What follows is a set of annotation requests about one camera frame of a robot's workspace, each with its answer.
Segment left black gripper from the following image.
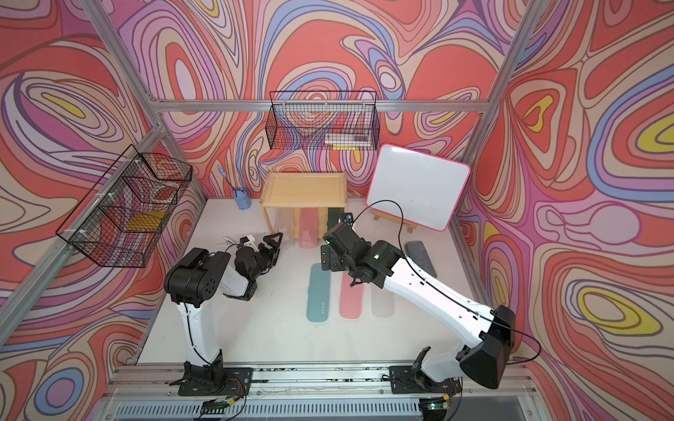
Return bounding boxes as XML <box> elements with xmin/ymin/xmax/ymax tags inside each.
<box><xmin>246</xmin><ymin>233</ymin><xmax>280</xmax><ymax>283</ymax></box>

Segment teal pencil case top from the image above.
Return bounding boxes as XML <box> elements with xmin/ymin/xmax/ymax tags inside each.
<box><xmin>306</xmin><ymin>263</ymin><xmax>331</xmax><ymax>323</ymax></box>

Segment pink pencil case bottom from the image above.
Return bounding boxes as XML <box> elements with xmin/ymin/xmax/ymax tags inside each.
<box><xmin>298</xmin><ymin>208</ymin><xmax>318</xmax><ymax>249</ymax></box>

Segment pink pencil case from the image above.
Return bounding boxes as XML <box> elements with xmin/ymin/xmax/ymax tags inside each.
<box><xmin>339</xmin><ymin>272</ymin><xmax>364</xmax><ymax>320</ymax></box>
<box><xmin>298</xmin><ymin>208</ymin><xmax>318</xmax><ymax>249</ymax></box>

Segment pink pencil case top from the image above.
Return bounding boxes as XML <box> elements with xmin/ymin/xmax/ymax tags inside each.
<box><xmin>339</xmin><ymin>272</ymin><xmax>364</xmax><ymax>320</ymax></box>

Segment clear pencil case top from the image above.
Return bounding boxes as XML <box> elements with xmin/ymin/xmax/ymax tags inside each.
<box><xmin>370</xmin><ymin>286</ymin><xmax>395</xmax><ymax>319</ymax></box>

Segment clear pencil case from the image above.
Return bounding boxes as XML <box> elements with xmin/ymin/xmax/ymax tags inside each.
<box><xmin>370</xmin><ymin>286</ymin><xmax>395</xmax><ymax>319</ymax></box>
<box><xmin>277</xmin><ymin>226</ymin><xmax>290</xmax><ymax>240</ymax></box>

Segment clear pencil case bottom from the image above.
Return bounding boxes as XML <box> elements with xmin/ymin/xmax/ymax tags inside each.
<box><xmin>277</xmin><ymin>226</ymin><xmax>290</xmax><ymax>240</ymax></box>

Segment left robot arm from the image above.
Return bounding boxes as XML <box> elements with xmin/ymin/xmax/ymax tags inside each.
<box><xmin>163</xmin><ymin>233</ymin><xmax>284</xmax><ymax>366</ymax></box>

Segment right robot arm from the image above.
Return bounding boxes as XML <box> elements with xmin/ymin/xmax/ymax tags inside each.
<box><xmin>321</xmin><ymin>222</ymin><xmax>516</xmax><ymax>391</ymax></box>

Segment dark green pencil case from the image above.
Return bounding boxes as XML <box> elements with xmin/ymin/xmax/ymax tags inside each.
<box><xmin>326</xmin><ymin>208</ymin><xmax>344</xmax><ymax>231</ymax></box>

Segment wooden two-tier shelf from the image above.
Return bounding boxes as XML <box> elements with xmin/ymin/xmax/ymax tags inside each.
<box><xmin>260</xmin><ymin>173</ymin><xmax>348</xmax><ymax>239</ymax></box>

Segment blue pen cup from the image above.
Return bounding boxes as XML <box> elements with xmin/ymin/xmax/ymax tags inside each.
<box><xmin>233</xmin><ymin>189</ymin><xmax>251</xmax><ymax>211</ymax></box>

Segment grey whiteboard eraser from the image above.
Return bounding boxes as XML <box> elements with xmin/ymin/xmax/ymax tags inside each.
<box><xmin>405</xmin><ymin>240</ymin><xmax>437</xmax><ymax>278</ymax></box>

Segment wooden whiteboard easel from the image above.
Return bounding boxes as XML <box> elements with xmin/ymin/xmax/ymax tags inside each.
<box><xmin>373</xmin><ymin>210</ymin><xmax>418</xmax><ymax>233</ymax></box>

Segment blue pen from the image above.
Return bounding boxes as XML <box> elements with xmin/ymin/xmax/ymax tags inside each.
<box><xmin>217</xmin><ymin>164</ymin><xmax>238</xmax><ymax>196</ymax></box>

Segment pink framed whiteboard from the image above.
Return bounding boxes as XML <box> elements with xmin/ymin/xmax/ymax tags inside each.
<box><xmin>366</xmin><ymin>144</ymin><xmax>471</xmax><ymax>232</ymax></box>

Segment marker box in basket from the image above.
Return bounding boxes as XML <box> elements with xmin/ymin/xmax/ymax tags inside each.
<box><xmin>324</xmin><ymin>133</ymin><xmax>371</xmax><ymax>150</ymax></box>

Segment yellow item in basket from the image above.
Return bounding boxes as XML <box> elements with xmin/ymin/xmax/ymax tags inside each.
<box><xmin>125</xmin><ymin>210</ymin><xmax>166</xmax><ymax>233</ymax></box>

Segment green circuit board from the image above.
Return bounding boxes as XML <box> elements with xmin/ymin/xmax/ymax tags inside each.
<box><xmin>199</xmin><ymin>399</ymin><xmax>236</xmax><ymax>415</ymax></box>

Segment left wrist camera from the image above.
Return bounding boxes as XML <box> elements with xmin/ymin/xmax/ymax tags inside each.
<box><xmin>237</xmin><ymin>234</ymin><xmax>259</xmax><ymax>253</ymax></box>

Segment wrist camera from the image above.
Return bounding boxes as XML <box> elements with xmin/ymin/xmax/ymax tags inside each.
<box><xmin>237</xmin><ymin>234</ymin><xmax>259</xmax><ymax>253</ymax></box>
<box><xmin>338</xmin><ymin>212</ymin><xmax>355</xmax><ymax>226</ymax></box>

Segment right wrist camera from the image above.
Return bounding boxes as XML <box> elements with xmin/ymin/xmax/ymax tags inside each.
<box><xmin>338</xmin><ymin>212</ymin><xmax>355</xmax><ymax>226</ymax></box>

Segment back black wire basket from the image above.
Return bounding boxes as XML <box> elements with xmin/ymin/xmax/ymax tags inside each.
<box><xmin>265</xmin><ymin>89</ymin><xmax>380</xmax><ymax>151</ymax></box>

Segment black wire basket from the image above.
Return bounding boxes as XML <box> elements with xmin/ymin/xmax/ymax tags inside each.
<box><xmin>265</xmin><ymin>89</ymin><xmax>380</xmax><ymax>151</ymax></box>
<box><xmin>55</xmin><ymin>146</ymin><xmax>193</xmax><ymax>268</ymax></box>

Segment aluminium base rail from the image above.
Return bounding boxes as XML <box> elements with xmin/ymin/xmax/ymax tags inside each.
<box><xmin>92</xmin><ymin>361</ymin><xmax>550</xmax><ymax>420</ymax></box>

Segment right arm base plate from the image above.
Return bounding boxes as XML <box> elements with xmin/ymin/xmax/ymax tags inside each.
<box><xmin>384</xmin><ymin>366</ymin><xmax>463</xmax><ymax>396</ymax></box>

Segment left black wire basket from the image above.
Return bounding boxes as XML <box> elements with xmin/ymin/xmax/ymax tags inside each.
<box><xmin>55</xmin><ymin>146</ymin><xmax>193</xmax><ymax>268</ymax></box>

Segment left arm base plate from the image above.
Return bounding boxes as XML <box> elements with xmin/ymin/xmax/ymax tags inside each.
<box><xmin>172</xmin><ymin>366</ymin><xmax>253</xmax><ymax>397</ymax></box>

